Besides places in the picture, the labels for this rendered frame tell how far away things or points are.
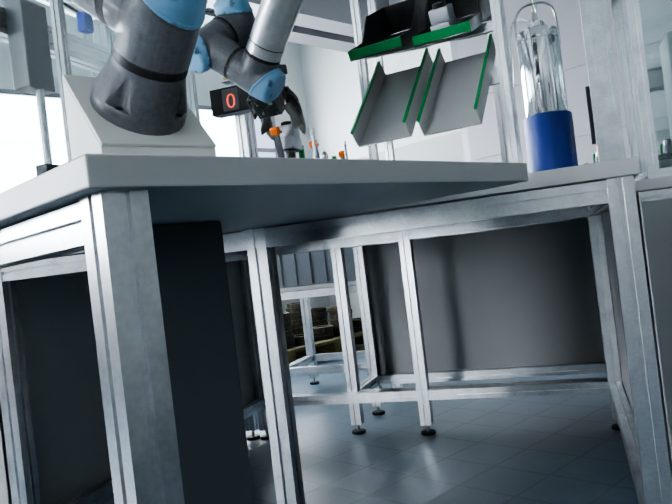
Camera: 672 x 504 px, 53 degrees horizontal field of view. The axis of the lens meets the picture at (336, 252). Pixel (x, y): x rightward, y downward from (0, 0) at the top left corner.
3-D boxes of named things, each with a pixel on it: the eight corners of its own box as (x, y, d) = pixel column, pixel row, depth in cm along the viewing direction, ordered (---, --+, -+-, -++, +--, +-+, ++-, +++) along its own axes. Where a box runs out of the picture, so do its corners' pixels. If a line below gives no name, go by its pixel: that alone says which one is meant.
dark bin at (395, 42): (402, 47, 146) (393, 13, 144) (350, 62, 153) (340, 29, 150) (437, 22, 169) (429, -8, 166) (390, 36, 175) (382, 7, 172)
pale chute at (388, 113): (412, 136, 144) (404, 120, 142) (358, 148, 151) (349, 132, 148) (434, 63, 162) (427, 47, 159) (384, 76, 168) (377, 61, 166)
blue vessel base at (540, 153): (582, 192, 211) (572, 107, 212) (531, 199, 216) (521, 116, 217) (581, 194, 226) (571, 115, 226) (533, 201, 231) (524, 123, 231)
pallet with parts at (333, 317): (393, 343, 545) (387, 291, 545) (279, 373, 462) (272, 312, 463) (322, 342, 607) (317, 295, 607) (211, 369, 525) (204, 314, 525)
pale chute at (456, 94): (482, 124, 139) (476, 107, 137) (423, 136, 146) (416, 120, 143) (497, 50, 157) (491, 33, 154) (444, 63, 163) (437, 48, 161)
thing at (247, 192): (88, 187, 55) (84, 152, 55) (-122, 266, 120) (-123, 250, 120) (529, 181, 104) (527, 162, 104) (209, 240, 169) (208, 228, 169)
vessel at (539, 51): (569, 108, 213) (555, -10, 213) (523, 116, 217) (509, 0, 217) (569, 115, 226) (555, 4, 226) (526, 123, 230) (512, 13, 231)
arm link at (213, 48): (217, 63, 134) (252, 35, 139) (174, 35, 136) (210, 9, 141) (217, 91, 140) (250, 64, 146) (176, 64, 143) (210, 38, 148)
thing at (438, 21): (452, 35, 144) (444, 2, 141) (433, 40, 146) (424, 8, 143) (461, 27, 150) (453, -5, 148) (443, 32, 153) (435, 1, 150)
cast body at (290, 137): (292, 147, 162) (289, 118, 162) (276, 150, 163) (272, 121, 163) (306, 151, 170) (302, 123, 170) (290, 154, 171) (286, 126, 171)
